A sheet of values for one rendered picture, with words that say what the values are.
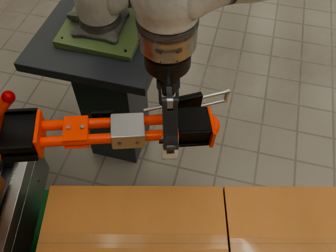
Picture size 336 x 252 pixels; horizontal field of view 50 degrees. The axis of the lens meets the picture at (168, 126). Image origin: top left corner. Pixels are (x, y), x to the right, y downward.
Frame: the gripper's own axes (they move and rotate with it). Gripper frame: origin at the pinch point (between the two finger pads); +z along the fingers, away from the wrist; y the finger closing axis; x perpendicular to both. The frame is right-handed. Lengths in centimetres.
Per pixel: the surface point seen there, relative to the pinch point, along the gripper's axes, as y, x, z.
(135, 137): 1.4, -6.6, 1.4
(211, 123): -0.9, 8.9, 1.1
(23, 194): -12, -47, 51
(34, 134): 1.5, -25.9, -1.3
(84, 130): -0.2, -16.8, 0.6
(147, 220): -2, -7, 54
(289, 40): -151, 93, 108
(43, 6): -200, -86, 107
